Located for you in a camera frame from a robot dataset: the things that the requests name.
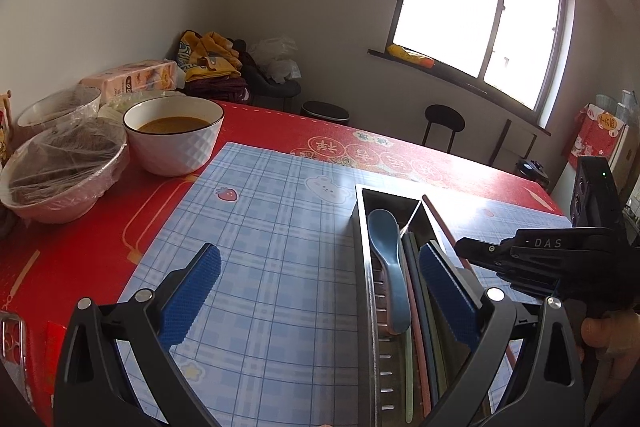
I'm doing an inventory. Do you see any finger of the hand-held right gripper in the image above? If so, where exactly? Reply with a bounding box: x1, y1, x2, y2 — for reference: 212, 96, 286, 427
492, 264, 567, 303
454, 234, 531, 269

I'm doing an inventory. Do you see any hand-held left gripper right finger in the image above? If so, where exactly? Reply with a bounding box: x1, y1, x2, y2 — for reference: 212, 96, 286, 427
418, 241, 586, 427

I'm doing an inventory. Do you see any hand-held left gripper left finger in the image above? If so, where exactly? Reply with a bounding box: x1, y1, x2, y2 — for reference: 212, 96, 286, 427
52, 243, 222, 427

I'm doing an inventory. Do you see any blue spoon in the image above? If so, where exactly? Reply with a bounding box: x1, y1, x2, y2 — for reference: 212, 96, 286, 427
367, 208, 412, 336

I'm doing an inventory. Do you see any pink chopstick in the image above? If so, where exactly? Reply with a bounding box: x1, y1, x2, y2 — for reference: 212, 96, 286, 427
407, 282, 432, 415

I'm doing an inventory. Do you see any green chopstick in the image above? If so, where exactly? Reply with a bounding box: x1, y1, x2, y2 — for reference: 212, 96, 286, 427
403, 332, 416, 423

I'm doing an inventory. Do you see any stainless steel utensil box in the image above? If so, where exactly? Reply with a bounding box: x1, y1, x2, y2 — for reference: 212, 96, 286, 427
352, 186, 498, 427

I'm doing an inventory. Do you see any person's right hand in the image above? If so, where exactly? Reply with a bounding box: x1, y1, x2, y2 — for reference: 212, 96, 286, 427
582, 309, 640, 380

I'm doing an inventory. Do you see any black pressure cooker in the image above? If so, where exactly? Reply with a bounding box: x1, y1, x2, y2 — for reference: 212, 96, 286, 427
515, 158, 552, 192

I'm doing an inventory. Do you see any blue plaid mat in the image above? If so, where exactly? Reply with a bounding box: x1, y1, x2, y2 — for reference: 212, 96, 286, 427
120, 142, 573, 427

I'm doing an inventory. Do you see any white refrigerator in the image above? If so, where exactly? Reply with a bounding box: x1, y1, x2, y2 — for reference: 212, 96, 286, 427
564, 103, 640, 212

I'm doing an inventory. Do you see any white bowl with soup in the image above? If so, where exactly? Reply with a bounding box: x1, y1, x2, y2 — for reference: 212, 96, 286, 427
122, 97, 225, 178

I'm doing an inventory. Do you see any black round chair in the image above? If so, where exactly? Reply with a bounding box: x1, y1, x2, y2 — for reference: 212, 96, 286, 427
421, 104, 467, 154

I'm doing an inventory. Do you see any clear plastic container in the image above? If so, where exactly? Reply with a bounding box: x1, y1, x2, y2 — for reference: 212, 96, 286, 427
620, 89, 640, 125

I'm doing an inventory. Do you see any dark window sill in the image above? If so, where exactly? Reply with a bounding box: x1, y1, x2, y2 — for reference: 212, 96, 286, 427
367, 48, 553, 138

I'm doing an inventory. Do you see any plastic-wrapped pink bowl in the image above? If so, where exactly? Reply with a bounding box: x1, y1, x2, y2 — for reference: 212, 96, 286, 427
0, 117, 130, 224

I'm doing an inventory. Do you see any plastic-wrapped white plate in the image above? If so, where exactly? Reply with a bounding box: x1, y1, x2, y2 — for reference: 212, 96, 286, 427
98, 89, 187, 120

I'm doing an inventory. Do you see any dark basket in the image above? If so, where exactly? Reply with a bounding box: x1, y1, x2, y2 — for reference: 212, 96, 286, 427
242, 67, 303, 100

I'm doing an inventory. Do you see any orange snack packet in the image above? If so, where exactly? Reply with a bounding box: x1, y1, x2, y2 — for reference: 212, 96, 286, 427
79, 59, 179, 102

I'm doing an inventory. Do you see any pile of yellow and dark clothes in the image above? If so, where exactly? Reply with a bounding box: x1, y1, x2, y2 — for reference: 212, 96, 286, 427
177, 29, 253, 104

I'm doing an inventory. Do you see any yellow cartoon packet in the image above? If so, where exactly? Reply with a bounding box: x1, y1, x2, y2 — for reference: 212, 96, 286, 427
0, 92, 13, 168

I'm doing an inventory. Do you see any clear plastic bag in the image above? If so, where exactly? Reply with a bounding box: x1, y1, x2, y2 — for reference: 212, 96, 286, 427
248, 36, 302, 84

